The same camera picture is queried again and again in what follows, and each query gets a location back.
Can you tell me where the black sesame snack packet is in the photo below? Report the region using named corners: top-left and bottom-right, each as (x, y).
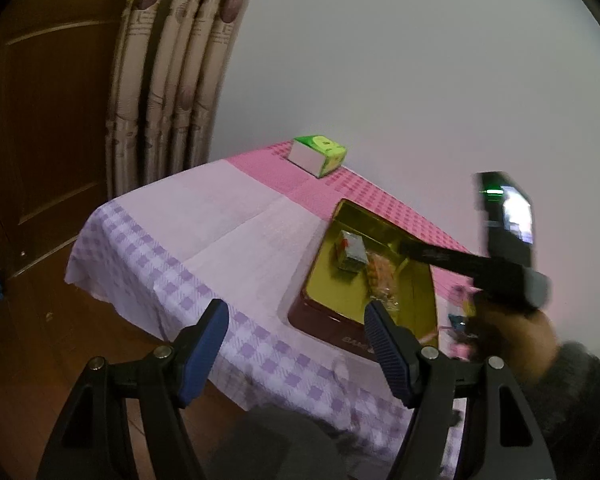
top-left (334, 230), bottom-right (370, 273)

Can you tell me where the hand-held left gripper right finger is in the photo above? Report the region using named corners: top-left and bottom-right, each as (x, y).
top-left (364, 301), bottom-right (558, 480)

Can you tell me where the beige patterned curtain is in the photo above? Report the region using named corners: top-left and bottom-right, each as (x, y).
top-left (105, 0), bottom-right (268, 198)

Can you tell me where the person's right hand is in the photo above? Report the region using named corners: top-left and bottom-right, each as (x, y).
top-left (472, 290), bottom-right (565, 403)

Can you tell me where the pink and purple checked tablecloth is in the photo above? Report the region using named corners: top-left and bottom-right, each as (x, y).
top-left (64, 141), bottom-right (481, 477)

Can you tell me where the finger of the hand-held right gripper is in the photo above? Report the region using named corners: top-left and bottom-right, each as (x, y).
top-left (396, 237), bottom-right (487, 281)

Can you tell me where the green tissue box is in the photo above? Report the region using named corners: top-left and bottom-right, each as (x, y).
top-left (286, 134), bottom-right (347, 179)

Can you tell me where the pink snack packet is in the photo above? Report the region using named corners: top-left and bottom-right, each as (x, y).
top-left (450, 284), bottom-right (478, 307)

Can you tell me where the person's grey trouser leg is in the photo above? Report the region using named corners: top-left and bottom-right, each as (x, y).
top-left (207, 405), bottom-right (361, 480)

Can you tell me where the person's right forearm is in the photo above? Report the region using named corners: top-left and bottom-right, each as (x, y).
top-left (522, 341), bottom-right (600, 480)

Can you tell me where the brown wooden door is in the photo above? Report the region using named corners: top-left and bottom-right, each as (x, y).
top-left (0, 0), bottom-right (146, 281)

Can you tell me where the gold tin box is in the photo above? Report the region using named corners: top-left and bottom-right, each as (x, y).
top-left (286, 198), bottom-right (478, 363)

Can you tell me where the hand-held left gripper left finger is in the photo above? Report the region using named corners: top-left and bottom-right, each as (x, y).
top-left (37, 299), bottom-right (229, 480)

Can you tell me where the orange snack packet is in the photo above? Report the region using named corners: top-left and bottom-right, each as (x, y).
top-left (362, 252), bottom-right (405, 316)

